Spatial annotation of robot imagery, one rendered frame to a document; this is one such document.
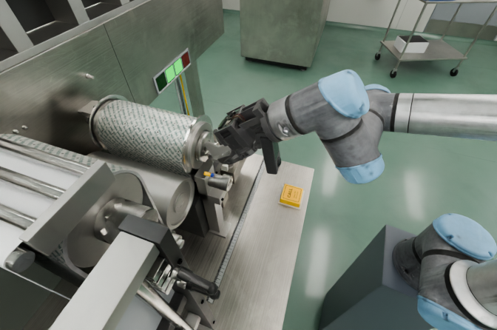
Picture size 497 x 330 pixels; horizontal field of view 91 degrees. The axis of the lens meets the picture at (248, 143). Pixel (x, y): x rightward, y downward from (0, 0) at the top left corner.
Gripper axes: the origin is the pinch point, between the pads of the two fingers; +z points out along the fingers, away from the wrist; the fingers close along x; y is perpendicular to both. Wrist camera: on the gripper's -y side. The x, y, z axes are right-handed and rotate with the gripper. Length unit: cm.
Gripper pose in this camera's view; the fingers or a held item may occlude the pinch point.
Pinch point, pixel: (216, 155)
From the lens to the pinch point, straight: 60.2
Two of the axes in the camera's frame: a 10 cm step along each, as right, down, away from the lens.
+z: -7.3, 2.7, 6.3
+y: -6.0, -6.9, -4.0
